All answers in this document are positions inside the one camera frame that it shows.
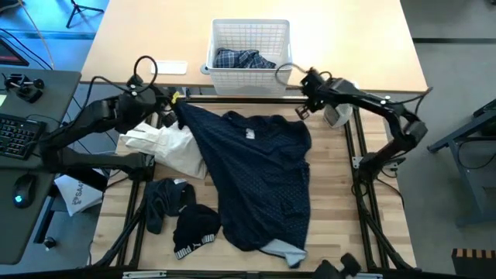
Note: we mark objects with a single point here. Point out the cream white garment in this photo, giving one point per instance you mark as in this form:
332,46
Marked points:
174,149

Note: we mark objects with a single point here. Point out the tan wooden desk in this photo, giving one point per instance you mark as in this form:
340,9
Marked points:
348,46

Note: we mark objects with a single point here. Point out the blue plaid shirt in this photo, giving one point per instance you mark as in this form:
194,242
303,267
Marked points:
242,59

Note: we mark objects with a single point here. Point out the dark plain fleece garment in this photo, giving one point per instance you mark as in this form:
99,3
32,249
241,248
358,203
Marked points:
162,201

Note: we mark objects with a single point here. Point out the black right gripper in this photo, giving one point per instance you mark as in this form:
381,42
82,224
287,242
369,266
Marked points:
315,89

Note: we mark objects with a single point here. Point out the dark grey desk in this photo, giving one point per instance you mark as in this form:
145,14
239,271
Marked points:
23,232

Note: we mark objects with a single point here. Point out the grey desk grommet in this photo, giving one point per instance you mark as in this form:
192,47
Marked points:
204,69

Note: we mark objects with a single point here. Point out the small black knob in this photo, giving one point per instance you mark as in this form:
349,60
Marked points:
49,243

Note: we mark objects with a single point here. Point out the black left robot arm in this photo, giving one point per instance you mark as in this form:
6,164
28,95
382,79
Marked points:
97,112

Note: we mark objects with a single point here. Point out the dark tablet red edge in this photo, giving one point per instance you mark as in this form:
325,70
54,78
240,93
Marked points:
9,56

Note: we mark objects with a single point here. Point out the white plastic laundry basket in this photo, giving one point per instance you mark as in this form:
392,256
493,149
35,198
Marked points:
252,83

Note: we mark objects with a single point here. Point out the black computer mouse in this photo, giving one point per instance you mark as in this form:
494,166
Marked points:
24,191

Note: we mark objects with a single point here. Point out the black box orange stripes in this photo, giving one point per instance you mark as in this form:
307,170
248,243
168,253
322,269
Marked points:
474,259

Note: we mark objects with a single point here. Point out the flat white rectangular tray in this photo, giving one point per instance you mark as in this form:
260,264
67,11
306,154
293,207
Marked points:
169,67

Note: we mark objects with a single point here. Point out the black desk clamp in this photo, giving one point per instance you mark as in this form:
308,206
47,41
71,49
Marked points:
23,87

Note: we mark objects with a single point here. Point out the black metal table frame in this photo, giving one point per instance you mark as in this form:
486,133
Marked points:
364,213

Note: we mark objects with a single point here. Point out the black tripod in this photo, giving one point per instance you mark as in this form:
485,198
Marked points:
79,9

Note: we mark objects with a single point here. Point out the navy dotted garment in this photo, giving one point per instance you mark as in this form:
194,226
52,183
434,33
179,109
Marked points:
259,174

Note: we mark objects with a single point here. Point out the white spray bottle green trigger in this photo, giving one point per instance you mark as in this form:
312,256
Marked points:
337,116

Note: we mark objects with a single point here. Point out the black desk support bar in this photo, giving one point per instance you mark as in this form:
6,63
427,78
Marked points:
85,180

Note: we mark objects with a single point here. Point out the dark grey metal stand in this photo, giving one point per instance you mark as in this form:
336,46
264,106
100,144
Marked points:
465,131

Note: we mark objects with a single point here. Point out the silver metal bracket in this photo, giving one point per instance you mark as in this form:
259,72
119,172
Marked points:
143,274
370,276

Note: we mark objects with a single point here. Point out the backlit black keyboard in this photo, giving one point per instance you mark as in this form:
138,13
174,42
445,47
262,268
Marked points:
17,135

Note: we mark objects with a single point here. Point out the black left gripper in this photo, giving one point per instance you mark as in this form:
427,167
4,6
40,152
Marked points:
162,106

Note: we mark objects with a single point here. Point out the navy garment white lettered waistband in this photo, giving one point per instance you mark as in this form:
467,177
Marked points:
195,228

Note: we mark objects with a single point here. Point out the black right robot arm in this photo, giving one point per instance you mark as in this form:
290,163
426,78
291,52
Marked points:
387,106

